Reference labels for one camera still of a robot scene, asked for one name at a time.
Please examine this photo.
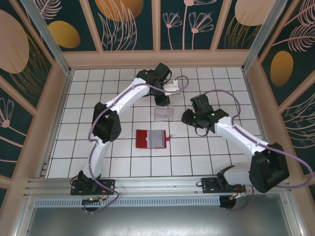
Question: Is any white cherry blossom credit card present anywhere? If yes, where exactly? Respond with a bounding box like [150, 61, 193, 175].
[155, 109, 174, 119]

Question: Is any clear acrylic card stand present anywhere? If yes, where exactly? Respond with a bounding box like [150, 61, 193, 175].
[154, 105, 176, 123]

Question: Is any red card holder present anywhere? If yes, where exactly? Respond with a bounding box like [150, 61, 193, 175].
[135, 129, 172, 149]

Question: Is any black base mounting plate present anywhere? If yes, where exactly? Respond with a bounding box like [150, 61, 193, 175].
[201, 177, 246, 194]
[70, 178, 116, 196]

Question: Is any grey metal sheet panel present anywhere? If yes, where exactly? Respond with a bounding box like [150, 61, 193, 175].
[14, 194, 305, 236]

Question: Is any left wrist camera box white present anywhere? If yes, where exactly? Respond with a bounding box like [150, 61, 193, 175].
[163, 80, 182, 96]

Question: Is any thin black cable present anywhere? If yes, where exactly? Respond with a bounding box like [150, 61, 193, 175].
[195, 124, 210, 137]

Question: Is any purple cable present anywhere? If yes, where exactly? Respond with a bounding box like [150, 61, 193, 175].
[203, 89, 311, 212]
[82, 75, 189, 214]

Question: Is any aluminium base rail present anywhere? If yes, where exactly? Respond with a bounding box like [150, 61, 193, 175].
[23, 174, 295, 197]

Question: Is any grey slotted cable duct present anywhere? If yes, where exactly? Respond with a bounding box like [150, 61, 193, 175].
[33, 196, 221, 207]

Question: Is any aluminium frame post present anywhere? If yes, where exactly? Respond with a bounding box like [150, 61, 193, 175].
[19, 0, 72, 75]
[242, 0, 287, 72]

